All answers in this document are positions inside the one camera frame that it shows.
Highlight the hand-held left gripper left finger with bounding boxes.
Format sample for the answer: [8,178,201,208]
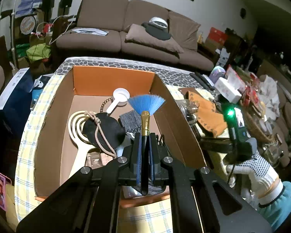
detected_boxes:
[16,132,142,233]

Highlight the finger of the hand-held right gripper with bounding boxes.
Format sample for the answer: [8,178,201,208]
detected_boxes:
[200,137,233,154]

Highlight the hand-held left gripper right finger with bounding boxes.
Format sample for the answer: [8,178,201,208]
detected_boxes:
[148,132,273,233]

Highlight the grey felt strip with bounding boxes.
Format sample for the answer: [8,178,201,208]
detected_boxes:
[119,110,142,133]

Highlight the black round pouch tan cord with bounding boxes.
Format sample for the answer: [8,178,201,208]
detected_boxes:
[82,111,126,157]

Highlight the blue fan brush black handle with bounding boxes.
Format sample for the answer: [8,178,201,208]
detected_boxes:
[127,94,166,196]

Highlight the white plastic scoop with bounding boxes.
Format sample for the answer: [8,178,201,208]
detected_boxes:
[106,88,130,114]

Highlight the orange cardboard box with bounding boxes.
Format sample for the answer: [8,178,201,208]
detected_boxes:
[34,65,208,209]

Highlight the person's right forearm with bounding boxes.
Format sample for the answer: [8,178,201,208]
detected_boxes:
[257,182,291,226]

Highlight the person's right hand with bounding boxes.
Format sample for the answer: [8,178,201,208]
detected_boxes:
[225,150,283,205]

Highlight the wicker basket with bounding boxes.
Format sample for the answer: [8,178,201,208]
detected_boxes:
[244,112,275,144]

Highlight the clear glass jar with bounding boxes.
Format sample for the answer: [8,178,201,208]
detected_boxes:
[179,99,200,117]

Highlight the red snack packets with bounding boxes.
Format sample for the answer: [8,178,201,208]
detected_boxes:
[242,85,261,107]

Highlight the white tissue box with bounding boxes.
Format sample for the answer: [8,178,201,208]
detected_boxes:
[214,77,242,103]

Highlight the brown leather mat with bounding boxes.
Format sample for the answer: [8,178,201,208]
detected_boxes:
[178,87,202,96]

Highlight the white crumpled cloth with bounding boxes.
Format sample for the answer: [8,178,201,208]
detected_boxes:
[256,75,282,113]

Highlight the black remote control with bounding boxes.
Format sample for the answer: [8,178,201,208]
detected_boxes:
[191,72,209,90]
[200,74,215,88]

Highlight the red white plastic packet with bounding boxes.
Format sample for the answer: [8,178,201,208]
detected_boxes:
[226,65,246,91]

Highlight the lilac round container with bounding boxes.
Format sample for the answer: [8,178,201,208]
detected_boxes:
[211,65,226,78]

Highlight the red cardboard box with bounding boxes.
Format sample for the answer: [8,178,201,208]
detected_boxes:
[207,27,229,51]

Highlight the yellow checked tablecloth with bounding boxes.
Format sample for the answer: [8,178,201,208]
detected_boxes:
[15,74,223,233]

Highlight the blue plastic bag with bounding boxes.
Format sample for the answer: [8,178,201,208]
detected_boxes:
[31,75,51,108]

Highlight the brown cushion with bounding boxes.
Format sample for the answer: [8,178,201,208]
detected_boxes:
[125,24,185,54]

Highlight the black round pad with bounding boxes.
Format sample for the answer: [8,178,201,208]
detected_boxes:
[141,22,172,41]

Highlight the white round cap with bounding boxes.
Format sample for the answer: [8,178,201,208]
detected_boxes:
[149,17,169,28]

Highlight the beige paper bag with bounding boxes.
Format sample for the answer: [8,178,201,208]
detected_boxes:
[5,184,20,226]

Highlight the white papers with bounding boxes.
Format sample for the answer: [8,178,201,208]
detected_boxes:
[71,27,109,36]

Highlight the dark blue white carton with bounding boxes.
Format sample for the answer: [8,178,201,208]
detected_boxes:
[0,67,36,136]

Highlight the pink toy packaging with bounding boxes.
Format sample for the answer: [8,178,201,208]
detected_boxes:
[0,170,13,211]

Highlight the green bag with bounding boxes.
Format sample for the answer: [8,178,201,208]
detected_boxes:
[26,43,51,62]

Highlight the brown sofa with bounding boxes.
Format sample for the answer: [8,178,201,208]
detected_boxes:
[56,0,215,71]

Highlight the white pole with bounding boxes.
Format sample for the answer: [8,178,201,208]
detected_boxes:
[11,0,21,68]

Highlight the round printed plaque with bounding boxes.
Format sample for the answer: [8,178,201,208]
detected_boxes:
[20,16,37,35]

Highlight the stack of blue white boxes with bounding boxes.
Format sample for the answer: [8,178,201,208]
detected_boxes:
[16,0,43,17]

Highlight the black cable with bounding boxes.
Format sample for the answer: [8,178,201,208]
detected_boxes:
[227,116,239,183]

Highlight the white charger cable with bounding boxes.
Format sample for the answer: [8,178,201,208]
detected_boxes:
[50,15,77,45]

